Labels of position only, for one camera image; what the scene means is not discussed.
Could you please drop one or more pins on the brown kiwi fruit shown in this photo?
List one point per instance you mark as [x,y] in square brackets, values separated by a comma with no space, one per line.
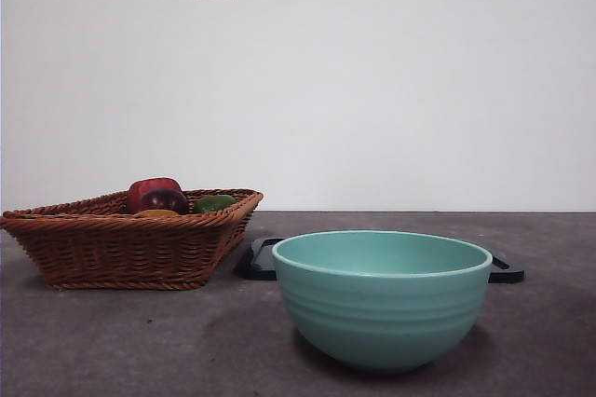
[156,213]

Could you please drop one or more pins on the teal bowl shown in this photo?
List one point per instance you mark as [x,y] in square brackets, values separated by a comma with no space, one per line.
[382,313]

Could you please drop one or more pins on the green avocado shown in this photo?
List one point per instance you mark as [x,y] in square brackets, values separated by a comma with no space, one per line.
[214,203]

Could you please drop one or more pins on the dark rectangular tray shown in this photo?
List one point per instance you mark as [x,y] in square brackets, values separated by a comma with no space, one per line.
[261,262]

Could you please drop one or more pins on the dark purple plum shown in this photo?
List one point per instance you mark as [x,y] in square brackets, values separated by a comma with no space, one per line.
[165,200]

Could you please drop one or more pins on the red apple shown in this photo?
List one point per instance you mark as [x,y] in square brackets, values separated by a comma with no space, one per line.
[149,185]

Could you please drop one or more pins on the brown wicker basket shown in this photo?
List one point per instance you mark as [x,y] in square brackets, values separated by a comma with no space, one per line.
[121,252]

